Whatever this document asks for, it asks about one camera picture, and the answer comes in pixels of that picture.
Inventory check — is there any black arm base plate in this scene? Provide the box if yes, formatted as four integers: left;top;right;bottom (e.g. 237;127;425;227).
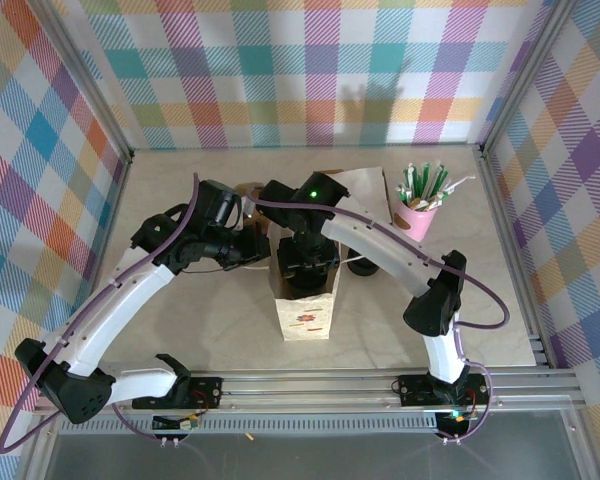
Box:
169;375;225;412
396;373;494;409

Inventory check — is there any pink straw holder cup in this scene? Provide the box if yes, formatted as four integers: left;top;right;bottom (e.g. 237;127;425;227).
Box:
390;199;439;242

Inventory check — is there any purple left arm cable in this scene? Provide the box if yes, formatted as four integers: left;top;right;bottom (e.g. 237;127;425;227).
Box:
0;172;201;454

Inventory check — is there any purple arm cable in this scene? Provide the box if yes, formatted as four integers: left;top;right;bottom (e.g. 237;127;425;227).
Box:
0;172;201;454
244;185;511;444

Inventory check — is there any aluminium frame side rail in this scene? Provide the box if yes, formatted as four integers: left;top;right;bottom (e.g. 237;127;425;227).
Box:
69;154;134;376
477;149;554;371

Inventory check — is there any aluminium frame post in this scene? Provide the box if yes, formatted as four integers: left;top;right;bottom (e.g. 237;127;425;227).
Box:
32;0;135;166
477;0;579;156

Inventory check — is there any long white wrapped straw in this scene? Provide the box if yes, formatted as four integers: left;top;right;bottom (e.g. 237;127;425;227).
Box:
437;173;477;199

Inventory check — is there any stack of cardboard cup carriers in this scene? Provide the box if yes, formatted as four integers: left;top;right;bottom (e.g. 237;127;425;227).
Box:
232;182;274;236

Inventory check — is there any grey slotted cable duct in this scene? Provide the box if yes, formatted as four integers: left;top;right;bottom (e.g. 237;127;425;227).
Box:
58;417;444;435

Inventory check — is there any stack of white napkins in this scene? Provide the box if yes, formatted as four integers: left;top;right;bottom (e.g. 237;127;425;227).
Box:
329;167;394;229

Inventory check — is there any small circuit board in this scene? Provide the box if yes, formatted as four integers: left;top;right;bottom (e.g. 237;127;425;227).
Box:
152;412;204;434
437;407;479;436

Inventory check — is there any stack of black cup lids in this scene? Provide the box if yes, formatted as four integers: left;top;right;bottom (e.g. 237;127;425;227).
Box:
348;253;380;278

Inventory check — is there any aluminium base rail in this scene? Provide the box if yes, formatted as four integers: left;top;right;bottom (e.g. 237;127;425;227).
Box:
33;372;584;417

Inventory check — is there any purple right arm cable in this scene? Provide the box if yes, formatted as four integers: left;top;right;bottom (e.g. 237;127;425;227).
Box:
244;185;511;444

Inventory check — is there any white paper bag with handles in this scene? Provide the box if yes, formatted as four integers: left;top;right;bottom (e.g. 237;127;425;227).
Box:
239;219;369;343

